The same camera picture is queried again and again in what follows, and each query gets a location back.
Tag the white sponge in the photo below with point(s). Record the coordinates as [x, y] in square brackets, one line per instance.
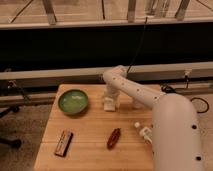
[110, 105]

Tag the metal frame rail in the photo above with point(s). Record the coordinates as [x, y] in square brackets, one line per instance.
[142, 73]

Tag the brown rectangular box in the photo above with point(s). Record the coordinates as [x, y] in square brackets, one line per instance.
[63, 144]

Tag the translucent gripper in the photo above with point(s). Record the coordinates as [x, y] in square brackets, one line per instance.
[112, 92]

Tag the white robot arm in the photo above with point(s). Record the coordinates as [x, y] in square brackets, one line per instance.
[176, 142]

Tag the wooden table board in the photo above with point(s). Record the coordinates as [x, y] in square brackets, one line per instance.
[91, 130]

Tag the green ceramic bowl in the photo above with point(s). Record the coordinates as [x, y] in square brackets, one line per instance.
[73, 102]

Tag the red-brown oblong toy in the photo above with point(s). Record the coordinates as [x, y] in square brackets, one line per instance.
[113, 138]

